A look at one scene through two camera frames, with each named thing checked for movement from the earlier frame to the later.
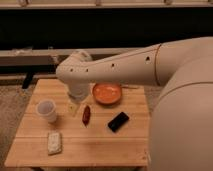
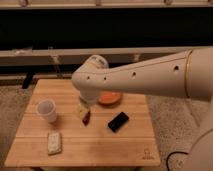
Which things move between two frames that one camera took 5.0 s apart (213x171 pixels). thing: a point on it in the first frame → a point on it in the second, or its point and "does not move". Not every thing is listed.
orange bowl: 106,93 does not move
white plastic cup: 48,110 does not move
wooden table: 57,130 does not move
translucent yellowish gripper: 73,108 → 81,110
